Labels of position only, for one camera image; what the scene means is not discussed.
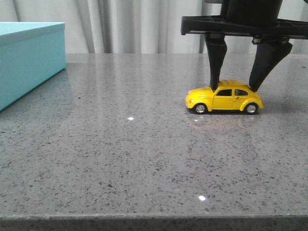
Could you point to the grey pleated curtain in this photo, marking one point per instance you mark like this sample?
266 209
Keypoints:
116 26

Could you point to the light blue storage box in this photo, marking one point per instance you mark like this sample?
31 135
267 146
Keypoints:
30 53

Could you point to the yellow toy beetle car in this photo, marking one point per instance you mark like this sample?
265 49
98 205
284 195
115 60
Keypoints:
230 95

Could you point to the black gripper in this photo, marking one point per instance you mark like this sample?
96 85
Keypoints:
246 18

